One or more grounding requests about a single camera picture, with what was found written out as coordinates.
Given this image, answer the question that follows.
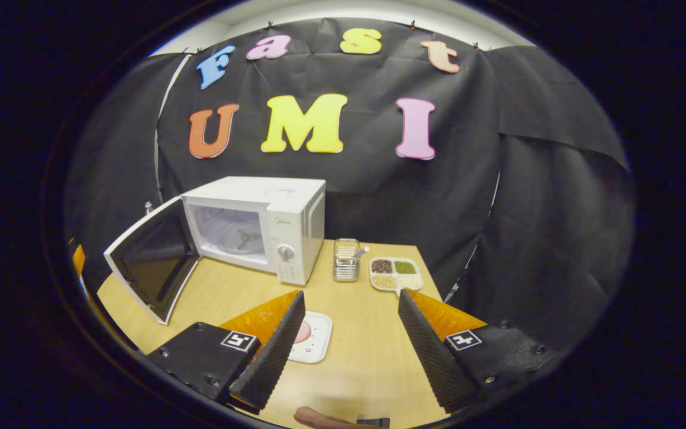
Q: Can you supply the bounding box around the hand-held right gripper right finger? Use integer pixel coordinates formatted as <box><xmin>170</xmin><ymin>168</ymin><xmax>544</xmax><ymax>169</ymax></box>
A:
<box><xmin>398</xmin><ymin>288</ymin><xmax>560</xmax><ymax>414</ymax></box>

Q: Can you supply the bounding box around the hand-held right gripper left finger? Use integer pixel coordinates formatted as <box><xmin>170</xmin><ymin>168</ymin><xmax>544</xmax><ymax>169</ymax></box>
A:
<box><xmin>146</xmin><ymin>290</ymin><xmax>306</xmax><ymax>415</ymax></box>

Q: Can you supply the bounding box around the white square plate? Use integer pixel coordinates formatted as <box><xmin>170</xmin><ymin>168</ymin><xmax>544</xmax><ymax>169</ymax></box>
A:
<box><xmin>286</xmin><ymin>311</ymin><xmax>333</xmax><ymax>364</ymax></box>

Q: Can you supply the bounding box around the white microwave oven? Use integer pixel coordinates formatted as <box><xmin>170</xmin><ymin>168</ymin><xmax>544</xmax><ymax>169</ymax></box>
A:
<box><xmin>103</xmin><ymin>176</ymin><xmax>326</xmax><ymax>326</ymax></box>

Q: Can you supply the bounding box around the white divided tray of beans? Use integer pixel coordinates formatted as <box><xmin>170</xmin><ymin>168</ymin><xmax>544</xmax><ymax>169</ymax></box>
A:
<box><xmin>369</xmin><ymin>256</ymin><xmax>424</xmax><ymax>297</ymax></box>

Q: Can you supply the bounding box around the black backdrop cloth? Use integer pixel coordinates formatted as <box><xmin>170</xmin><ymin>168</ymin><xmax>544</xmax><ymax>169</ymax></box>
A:
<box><xmin>63</xmin><ymin>17</ymin><xmax>635</xmax><ymax>334</ymax></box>

